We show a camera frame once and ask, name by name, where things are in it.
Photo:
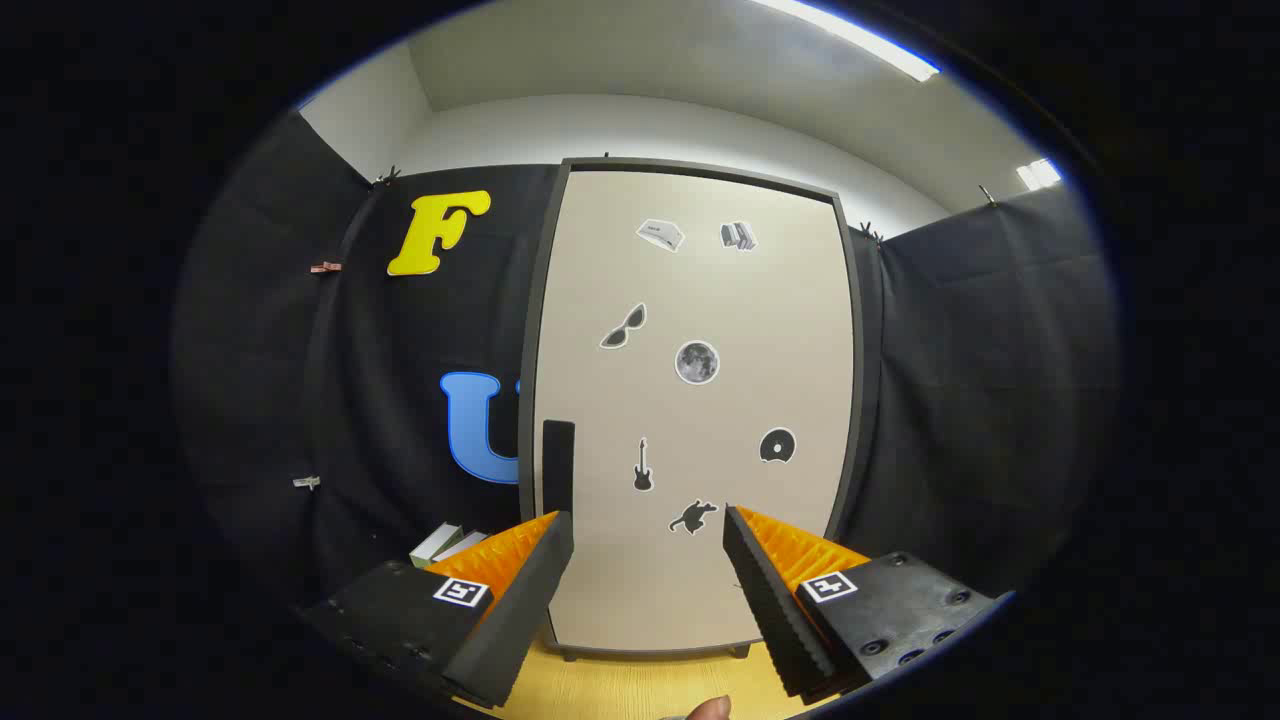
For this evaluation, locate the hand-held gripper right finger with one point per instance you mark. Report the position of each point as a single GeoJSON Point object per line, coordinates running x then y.
{"type": "Point", "coordinates": [770, 610]}

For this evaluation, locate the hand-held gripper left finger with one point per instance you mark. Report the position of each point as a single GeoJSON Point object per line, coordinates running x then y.
{"type": "Point", "coordinates": [530, 600]}

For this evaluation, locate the beige cabinet door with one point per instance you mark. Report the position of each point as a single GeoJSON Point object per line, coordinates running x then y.
{"type": "Point", "coordinates": [700, 300]}

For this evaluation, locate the green spine book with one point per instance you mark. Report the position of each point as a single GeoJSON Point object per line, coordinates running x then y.
{"type": "Point", "coordinates": [435, 543]}

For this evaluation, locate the grey cabinet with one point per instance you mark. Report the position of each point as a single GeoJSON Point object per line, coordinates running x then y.
{"type": "Point", "coordinates": [527, 400]}

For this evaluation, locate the black backdrop cloth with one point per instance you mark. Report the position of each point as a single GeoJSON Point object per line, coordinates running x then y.
{"type": "Point", "coordinates": [950, 400]}

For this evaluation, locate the black cloth clip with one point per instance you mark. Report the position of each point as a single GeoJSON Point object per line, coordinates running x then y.
{"type": "Point", "coordinates": [870, 233]}
{"type": "Point", "coordinates": [387, 177]}
{"type": "Point", "coordinates": [988, 195]}

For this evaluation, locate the small ceiling light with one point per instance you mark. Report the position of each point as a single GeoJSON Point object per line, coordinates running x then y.
{"type": "Point", "coordinates": [1038, 174]}

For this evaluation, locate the long ceiling light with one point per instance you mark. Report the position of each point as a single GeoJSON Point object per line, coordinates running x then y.
{"type": "Point", "coordinates": [860, 38]}

